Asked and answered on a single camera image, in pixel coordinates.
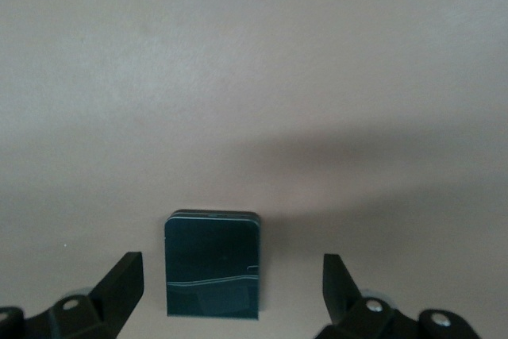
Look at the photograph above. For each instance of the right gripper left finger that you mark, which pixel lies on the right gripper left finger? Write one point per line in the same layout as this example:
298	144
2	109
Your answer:
113	299

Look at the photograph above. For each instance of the black phone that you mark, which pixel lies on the black phone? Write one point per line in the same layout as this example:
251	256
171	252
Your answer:
212	263

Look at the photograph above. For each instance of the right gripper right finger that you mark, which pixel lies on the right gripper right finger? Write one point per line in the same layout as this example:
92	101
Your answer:
349	307

